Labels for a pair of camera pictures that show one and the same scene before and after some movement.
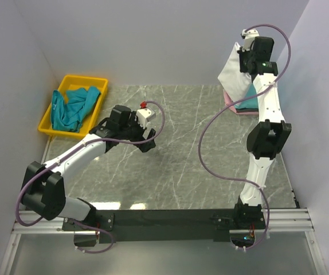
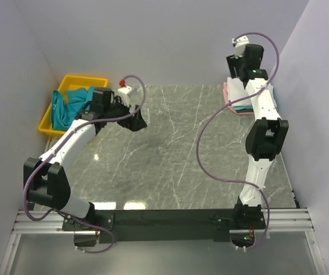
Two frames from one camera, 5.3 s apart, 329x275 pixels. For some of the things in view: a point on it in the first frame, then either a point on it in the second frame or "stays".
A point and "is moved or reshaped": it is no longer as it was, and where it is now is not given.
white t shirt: [236, 82] is moved or reshaped
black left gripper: [151, 134] -> [133, 122]
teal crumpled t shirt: [69, 114] stays
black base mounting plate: [131, 225] stays
